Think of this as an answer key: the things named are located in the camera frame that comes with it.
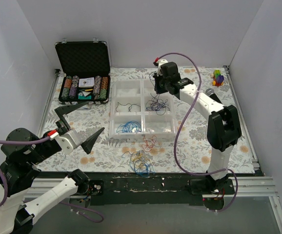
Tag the purple poker chip stack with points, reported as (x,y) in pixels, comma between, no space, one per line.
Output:
(74,86)

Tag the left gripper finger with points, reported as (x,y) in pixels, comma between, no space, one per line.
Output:
(64,110)
(89,143)

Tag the black handheld microphone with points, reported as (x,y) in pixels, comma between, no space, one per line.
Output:
(211,93)

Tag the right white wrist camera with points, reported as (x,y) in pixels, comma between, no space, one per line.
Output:
(158,62)

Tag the black poker chip case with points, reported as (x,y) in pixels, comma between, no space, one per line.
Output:
(84,59)

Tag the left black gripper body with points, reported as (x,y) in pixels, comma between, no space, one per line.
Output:
(46,149)

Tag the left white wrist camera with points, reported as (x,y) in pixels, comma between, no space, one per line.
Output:
(68,142)

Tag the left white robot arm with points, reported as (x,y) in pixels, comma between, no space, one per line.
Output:
(23,151)

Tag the orange poker chip stack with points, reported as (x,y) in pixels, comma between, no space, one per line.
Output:
(67,85)

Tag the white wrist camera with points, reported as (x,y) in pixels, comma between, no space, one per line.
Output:
(158,62)
(68,142)

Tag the white playing card deck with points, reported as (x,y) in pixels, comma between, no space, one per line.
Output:
(86,82)

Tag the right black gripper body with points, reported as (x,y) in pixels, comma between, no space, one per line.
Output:
(158,84)

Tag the colourful toy block stack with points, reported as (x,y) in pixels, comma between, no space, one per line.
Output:
(218,78)

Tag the teal card box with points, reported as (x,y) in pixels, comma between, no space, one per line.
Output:
(83,97)

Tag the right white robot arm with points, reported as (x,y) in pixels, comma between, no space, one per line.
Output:
(223,129)

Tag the white compartment tray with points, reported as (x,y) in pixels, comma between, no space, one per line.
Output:
(138,112)

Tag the green poker chip stack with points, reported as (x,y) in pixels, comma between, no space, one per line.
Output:
(103,94)

